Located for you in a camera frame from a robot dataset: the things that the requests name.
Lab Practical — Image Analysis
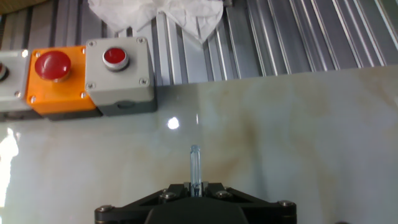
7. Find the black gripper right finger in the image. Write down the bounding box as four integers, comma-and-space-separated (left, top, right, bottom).
201, 182, 297, 224

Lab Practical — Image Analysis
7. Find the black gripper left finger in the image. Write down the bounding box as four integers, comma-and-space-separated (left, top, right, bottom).
95, 182, 192, 224

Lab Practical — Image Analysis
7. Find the blue handled screwdriver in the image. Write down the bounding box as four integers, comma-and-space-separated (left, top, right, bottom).
189, 144, 203, 198

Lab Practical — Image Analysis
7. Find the orange box red mushroom button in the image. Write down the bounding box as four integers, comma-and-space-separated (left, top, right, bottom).
25, 45, 103, 121

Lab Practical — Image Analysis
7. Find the crumpled white tissue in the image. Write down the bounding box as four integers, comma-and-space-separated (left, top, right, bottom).
87, 0, 224, 44

